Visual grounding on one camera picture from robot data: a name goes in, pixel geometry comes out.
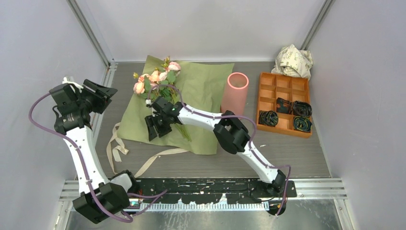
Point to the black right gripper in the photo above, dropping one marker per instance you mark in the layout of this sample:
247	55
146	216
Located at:
151	120

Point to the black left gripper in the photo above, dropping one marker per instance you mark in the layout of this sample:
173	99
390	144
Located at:
104	94

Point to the pink flower stem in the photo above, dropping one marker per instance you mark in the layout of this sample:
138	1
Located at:
144	83
165	87

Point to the peach paper bouquet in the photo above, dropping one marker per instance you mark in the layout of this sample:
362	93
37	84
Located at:
202	87

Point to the beige ribbon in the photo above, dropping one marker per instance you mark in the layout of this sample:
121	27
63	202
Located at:
116	147

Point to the pink cylindrical vase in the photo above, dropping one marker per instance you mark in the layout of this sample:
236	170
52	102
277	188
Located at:
235	93

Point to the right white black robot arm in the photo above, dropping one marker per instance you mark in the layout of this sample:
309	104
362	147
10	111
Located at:
230	132

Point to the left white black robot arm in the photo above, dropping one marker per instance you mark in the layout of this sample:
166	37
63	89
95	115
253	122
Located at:
99	197

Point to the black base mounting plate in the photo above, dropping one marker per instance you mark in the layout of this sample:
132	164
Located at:
210	190

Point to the orange compartment tray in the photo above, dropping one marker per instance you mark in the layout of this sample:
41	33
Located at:
273	87

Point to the crumpled white patterned cloth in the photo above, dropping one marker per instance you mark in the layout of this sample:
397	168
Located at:
293	62

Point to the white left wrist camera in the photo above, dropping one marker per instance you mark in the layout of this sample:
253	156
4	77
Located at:
70	80

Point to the aluminium front rail frame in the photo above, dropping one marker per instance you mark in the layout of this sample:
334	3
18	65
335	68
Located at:
306	189

